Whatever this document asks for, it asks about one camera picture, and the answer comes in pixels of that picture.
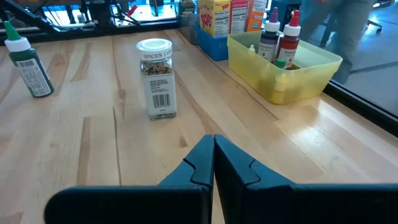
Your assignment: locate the green food colour bottle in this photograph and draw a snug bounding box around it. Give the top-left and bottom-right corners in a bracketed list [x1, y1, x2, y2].
[3, 20, 55, 99]

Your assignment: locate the person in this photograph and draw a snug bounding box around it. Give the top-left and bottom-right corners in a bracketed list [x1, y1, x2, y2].
[298, 0, 374, 85]

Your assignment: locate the yellow Corn Pops cereal box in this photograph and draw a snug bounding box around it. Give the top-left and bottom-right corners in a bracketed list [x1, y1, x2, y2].
[198, 0, 231, 38]

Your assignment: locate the white-lid clear jar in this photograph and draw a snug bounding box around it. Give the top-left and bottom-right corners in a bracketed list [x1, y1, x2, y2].
[136, 38, 178, 121]

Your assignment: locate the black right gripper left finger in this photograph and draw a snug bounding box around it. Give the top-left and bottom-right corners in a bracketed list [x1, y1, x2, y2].
[44, 134, 215, 224]

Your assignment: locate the dark grey plastic bin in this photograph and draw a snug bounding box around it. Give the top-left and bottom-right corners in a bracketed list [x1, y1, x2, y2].
[177, 12, 200, 45]

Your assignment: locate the red food colour bottle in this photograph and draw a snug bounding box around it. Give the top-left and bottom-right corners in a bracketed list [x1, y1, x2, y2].
[275, 9, 302, 70]

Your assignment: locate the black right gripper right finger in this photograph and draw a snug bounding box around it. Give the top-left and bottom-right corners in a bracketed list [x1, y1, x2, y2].
[214, 134, 398, 224]

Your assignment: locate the red pink box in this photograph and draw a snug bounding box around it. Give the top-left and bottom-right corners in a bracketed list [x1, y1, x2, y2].
[229, 0, 249, 34]

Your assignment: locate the blue plastic basket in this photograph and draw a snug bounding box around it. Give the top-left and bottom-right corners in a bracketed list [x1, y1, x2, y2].
[195, 24, 229, 62]

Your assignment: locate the yellow plastic bin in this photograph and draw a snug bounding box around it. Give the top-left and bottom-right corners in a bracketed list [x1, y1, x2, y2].
[226, 29, 343, 106]

